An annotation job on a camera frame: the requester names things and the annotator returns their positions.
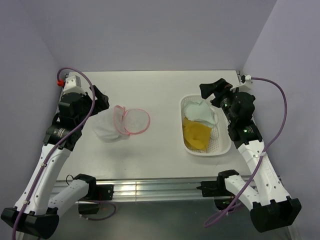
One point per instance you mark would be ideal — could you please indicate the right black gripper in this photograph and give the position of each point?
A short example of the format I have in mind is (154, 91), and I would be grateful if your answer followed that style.
(207, 89)

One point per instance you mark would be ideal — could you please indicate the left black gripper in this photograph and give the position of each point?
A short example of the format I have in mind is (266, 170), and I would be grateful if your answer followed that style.
(101, 103)

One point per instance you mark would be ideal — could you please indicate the white mesh laundry bag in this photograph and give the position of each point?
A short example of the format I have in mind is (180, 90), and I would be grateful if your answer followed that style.
(119, 123)

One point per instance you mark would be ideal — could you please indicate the yellow bra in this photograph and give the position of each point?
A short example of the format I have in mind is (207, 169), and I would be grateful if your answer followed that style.
(196, 135)

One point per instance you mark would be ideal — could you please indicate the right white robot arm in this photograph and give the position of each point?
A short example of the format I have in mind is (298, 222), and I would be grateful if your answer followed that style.
(263, 194)

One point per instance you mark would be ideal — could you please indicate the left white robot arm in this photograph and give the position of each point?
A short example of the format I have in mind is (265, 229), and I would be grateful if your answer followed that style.
(37, 213)

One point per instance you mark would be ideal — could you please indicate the white plastic basket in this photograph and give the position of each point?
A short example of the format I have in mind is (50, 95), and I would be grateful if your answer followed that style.
(219, 142)

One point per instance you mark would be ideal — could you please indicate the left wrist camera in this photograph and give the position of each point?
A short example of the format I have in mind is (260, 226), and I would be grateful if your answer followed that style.
(73, 85)

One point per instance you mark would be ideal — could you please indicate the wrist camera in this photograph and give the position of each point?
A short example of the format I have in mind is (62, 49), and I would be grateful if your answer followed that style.
(73, 85)
(245, 83)

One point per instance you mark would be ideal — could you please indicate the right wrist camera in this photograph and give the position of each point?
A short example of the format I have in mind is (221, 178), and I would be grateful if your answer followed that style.
(245, 83)

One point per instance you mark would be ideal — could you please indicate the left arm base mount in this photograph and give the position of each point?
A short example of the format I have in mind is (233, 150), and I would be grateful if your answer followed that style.
(93, 202)

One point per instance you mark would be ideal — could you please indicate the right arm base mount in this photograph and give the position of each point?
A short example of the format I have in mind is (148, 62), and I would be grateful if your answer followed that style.
(211, 189)

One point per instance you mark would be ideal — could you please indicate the aluminium frame rail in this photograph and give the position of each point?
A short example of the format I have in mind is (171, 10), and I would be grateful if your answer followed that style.
(156, 190)

